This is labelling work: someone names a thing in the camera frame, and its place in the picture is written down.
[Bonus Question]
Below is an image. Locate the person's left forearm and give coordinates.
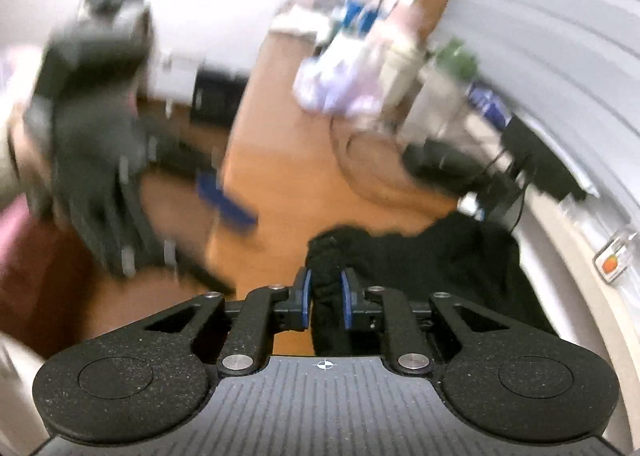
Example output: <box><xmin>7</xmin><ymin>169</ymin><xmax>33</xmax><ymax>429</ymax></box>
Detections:
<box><xmin>0</xmin><ymin>104</ymin><xmax>31</xmax><ymax>209</ymax></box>

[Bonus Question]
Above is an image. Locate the black power adapter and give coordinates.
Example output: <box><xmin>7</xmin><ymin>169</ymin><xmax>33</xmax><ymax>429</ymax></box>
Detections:
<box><xmin>480</xmin><ymin>151</ymin><xmax>531</xmax><ymax>232</ymax></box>

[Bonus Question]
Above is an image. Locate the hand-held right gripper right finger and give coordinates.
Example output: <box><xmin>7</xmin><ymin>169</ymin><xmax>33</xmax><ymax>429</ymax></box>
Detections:
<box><xmin>340</xmin><ymin>269</ymin><xmax>501</xmax><ymax>379</ymax></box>

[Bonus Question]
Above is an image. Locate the grey roller shutter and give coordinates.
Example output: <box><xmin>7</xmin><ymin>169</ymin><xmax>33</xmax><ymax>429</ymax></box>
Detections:
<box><xmin>427</xmin><ymin>0</ymin><xmax>640</xmax><ymax>257</ymax></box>

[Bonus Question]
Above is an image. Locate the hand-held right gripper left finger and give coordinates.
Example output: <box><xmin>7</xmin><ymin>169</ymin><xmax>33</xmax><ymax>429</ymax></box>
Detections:
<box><xmin>142</xmin><ymin>266</ymin><xmax>313</xmax><ymax>379</ymax></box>

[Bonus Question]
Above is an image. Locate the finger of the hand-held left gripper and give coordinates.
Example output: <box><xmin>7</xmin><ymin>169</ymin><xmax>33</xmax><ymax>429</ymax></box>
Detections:
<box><xmin>144</xmin><ymin>126</ymin><xmax>261</xmax><ymax>237</ymax></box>
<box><xmin>122</xmin><ymin>213</ymin><xmax>238</xmax><ymax>297</ymax></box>

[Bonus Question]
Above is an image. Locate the black garment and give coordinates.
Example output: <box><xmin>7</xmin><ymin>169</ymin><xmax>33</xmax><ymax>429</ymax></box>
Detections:
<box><xmin>305</xmin><ymin>213</ymin><xmax>563</xmax><ymax>358</ymax></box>

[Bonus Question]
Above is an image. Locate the dark rectangular object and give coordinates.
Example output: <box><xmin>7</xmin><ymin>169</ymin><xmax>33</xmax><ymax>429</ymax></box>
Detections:
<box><xmin>192</xmin><ymin>65</ymin><xmax>249</xmax><ymax>128</ymax></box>

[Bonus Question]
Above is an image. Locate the glass jar orange label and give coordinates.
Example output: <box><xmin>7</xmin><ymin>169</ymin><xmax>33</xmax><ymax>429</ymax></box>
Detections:
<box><xmin>592</xmin><ymin>231</ymin><xmax>635</xmax><ymax>288</ymax></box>

